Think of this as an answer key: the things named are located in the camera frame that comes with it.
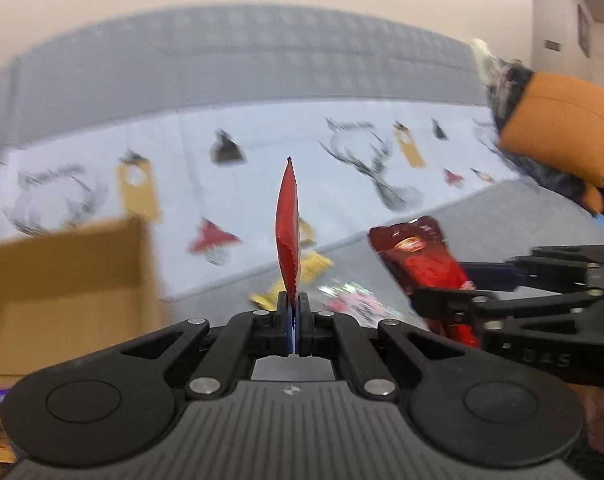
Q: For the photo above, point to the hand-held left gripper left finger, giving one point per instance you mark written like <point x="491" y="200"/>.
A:
<point x="286" y="327"/>

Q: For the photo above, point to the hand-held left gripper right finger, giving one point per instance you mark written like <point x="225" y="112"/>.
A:
<point x="302" y="327"/>

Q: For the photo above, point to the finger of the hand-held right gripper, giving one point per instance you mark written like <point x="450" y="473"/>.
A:
<point x="486" y="276"/>
<point x="446" y="302"/>

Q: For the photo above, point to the large dark red snack packet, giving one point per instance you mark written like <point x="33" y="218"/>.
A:
<point x="421" y="260"/>

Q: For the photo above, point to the small bright red snack packet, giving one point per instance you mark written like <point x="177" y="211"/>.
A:
<point x="288" y="230"/>

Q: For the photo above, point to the cardboard box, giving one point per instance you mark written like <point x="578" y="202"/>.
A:
<point x="72" y="300"/>

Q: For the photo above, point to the yellow snack packet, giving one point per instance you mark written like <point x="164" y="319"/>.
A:
<point x="314" y="265"/>
<point x="267" y="297"/>

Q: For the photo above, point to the pink snack packet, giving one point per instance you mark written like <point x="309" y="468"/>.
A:
<point x="362" y="305"/>

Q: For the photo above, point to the orange pillow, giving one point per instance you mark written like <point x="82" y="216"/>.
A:
<point x="556" y="125"/>

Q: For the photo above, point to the white fluffy item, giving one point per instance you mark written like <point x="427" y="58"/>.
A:
<point x="483" y="60"/>

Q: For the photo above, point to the grey deer print bed sheet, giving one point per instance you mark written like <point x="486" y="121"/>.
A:
<point x="232" y="110"/>

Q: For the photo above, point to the framed wall picture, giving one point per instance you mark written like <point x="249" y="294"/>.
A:
<point x="583" y="30"/>

